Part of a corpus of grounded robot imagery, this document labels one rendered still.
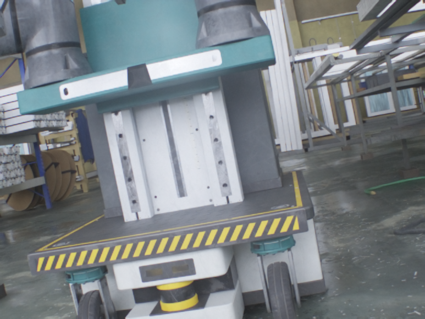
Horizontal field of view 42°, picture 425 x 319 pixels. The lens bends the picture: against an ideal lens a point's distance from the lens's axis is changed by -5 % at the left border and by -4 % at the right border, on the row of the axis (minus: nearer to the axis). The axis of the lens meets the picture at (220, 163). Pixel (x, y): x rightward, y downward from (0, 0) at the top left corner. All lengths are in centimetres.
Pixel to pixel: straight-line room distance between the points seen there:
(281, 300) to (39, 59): 84
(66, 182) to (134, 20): 626
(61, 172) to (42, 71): 639
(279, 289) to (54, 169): 638
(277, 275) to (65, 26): 82
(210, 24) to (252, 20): 10
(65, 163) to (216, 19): 654
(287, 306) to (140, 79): 64
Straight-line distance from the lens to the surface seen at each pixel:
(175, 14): 156
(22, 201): 753
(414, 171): 373
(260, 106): 170
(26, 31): 150
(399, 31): 259
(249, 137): 170
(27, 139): 683
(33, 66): 149
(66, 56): 148
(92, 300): 146
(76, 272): 144
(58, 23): 150
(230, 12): 138
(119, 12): 159
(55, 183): 769
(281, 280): 135
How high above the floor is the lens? 52
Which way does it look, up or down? 3 degrees down
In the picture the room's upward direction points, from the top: 11 degrees counter-clockwise
